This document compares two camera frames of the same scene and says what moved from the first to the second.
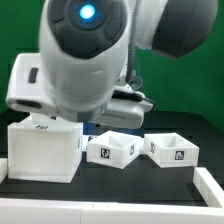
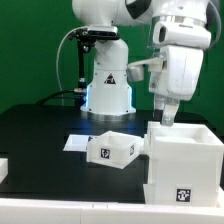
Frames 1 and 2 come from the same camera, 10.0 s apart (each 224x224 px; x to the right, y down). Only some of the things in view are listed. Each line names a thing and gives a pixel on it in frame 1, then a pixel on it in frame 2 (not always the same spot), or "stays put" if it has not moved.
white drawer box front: x=113 y=149 stays put
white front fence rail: x=29 y=211 stays put
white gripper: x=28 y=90 -> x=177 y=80
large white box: x=43 y=148 -> x=185 y=165
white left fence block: x=3 y=169 stays put
